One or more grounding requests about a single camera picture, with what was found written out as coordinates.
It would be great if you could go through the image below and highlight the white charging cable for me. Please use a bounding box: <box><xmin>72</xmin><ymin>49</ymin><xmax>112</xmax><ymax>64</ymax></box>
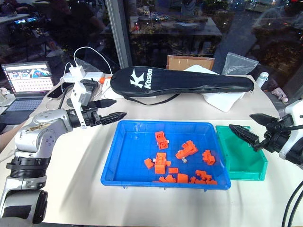
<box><xmin>60</xmin><ymin>46</ymin><xmax>113</xmax><ymax>95</ymax></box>

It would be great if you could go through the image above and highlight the small white figurine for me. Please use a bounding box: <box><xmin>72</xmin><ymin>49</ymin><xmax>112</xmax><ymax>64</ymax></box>
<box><xmin>0</xmin><ymin>87</ymin><xmax>10</xmax><ymax>106</ymax></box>

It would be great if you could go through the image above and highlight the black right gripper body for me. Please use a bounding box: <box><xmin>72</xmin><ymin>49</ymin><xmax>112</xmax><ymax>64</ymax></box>
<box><xmin>253</xmin><ymin>117</ymin><xmax>294</xmax><ymax>153</ymax></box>

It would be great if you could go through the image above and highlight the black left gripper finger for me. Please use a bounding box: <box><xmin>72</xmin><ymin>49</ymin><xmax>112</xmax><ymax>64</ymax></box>
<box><xmin>100</xmin><ymin>112</ymin><xmax>128</xmax><ymax>126</ymax></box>
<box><xmin>88</xmin><ymin>99</ymin><xmax>117</xmax><ymax>110</ymax></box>

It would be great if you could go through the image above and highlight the open laptop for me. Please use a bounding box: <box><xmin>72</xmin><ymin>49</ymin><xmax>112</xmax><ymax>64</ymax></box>
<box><xmin>0</xmin><ymin>61</ymin><xmax>55</xmax><ymax>125</ymax></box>

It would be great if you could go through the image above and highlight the white charger plug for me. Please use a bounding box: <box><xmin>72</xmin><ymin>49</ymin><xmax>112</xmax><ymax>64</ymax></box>
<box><xmin>69</xmin><ymin>66</ymin><xmax>86</xmax><ymax>79</ymax></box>

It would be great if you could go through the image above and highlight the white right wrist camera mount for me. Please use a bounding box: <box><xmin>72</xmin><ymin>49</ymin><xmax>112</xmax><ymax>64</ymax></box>
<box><xmin>278</xmin><ymin>99</ymin><xmax>303</xmax><ymax>166</ymax></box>

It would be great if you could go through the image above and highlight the white paper sheet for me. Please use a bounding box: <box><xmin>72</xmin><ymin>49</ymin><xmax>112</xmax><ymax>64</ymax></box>
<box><xmin>203</xmin><ymin>91</ymin><xmax>247</xmax><ymax>112</ymax></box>

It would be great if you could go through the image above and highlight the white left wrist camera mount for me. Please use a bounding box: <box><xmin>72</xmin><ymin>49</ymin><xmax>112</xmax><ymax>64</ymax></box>
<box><xmin>69</xmin><ymin>81</ymin><xmax>96</xmax><ymax>130</ymax></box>

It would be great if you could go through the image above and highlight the black Kason racket bag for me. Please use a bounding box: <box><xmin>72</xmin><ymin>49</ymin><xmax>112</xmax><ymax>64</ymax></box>
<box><xmin>110</xmin><ymin>66</ymin><xmax>255</xmax><ymax>106</ymax></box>

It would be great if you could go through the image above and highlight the orange building block cluster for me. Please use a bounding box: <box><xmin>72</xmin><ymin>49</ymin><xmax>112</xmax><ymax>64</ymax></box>
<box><xmin>175</xmin><ymin>140</ymin><xmax>198</xmax><ymax>160</ymax></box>
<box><xmin>189</xmin><ymin>170</ymin><xmax>218</xmax><ymax>186</ymax></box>

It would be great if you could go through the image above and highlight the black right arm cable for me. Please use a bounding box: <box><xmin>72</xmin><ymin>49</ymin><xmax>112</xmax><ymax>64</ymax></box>
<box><xmin>281</xmin><ymin>181</ymin><xmax>303</xmax><ymax>227</ymax></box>

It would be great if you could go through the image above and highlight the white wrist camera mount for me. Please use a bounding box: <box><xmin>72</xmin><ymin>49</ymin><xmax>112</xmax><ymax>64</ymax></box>
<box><xmin>278</xmin><ymin>99</ymin><xmax>303</xmax><ymax>166</ymax></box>
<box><xmin>69</xmin><ymin>81</ymin><xmax>96</xmax><ymax>130</ymax></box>

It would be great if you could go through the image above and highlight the green plastic tray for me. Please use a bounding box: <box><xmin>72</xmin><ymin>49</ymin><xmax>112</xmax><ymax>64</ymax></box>
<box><xmin>215</xmin><ymin>125</ymin><xmax>269</xmax><ymax>182</ymax></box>

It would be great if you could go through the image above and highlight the brown cardboard box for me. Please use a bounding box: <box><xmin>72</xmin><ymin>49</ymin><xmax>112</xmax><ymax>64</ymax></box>
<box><xmin>166</xmin><ymin>55</ymin><xmax>215</xmax><ymax>70</ymax></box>

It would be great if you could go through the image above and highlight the clear plastic zip bag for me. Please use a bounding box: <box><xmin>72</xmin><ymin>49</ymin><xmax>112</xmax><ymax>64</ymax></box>
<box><xmin>221</xmin><ymin>52</ymin><xmax>260</xmax><ymax>76</ymax></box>

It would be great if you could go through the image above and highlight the pink soft toy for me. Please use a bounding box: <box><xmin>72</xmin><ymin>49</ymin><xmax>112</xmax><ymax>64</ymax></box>
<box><xmin>270</xmin><ymin>87</ymin><xmax>290</xmax><ymax>103</ymax></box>

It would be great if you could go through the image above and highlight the white bottle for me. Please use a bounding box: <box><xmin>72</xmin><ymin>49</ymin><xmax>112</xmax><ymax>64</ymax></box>
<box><xmin>256</xmin><ymin>71</ymin><xmax>269</xmax><ymax>88</ymax></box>

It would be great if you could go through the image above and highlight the blue plastic tray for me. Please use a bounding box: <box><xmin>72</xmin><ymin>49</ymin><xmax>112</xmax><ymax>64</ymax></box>
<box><xmin>100</xmin><ymin>119</ymin><xmax>232</xmax><ymax>191</ymax></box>

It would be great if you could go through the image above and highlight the grey window frame post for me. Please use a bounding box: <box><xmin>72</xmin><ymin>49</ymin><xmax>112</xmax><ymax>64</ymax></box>
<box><xmin>105</xmin><ymin>0</ymin><xmax>134</xmax><ymax>72</ymax></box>

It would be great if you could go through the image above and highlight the white power strip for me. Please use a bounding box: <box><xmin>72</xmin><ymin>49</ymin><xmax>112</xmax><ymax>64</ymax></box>
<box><xmin>62</xmin><ymin>71</ymin><xmax>105</xmax><ymax>84</ymax></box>

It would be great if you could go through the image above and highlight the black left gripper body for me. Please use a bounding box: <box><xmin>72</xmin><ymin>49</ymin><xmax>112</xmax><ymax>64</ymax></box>
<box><xmin>80</xmin><ymin>107</ymin><xmax>104</xmax><ymax>128</ymax></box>

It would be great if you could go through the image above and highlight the black smartphone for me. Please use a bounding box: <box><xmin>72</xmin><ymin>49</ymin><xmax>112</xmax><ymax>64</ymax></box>
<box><xmin>47</xmin><ymin>82</ymin><xmax>74</xmax><ymax>100</ymax></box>

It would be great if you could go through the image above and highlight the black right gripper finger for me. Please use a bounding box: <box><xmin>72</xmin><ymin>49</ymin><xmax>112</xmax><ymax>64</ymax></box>
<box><xmin>229</xmin><ymin>124</ymin><xmax>261</xmax><ymax>148</ymax></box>
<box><xmin>249</xmin><ymin>113</ymin><xmax>276</xmax><ymax>130</ymax></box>

